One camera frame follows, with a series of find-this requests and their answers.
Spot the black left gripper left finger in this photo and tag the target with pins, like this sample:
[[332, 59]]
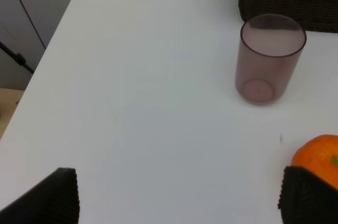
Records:
[[53, 200]]

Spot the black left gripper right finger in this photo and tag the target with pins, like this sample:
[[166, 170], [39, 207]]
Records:
[[305, 198]]

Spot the orange mandarin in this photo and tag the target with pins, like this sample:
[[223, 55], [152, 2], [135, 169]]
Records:
[[319, 156]]

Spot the translucent pink plastic cup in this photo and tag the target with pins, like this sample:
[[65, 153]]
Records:
[[269, 49]]

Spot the black bar with knob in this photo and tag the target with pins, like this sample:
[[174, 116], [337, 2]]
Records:
[[17, 57]]

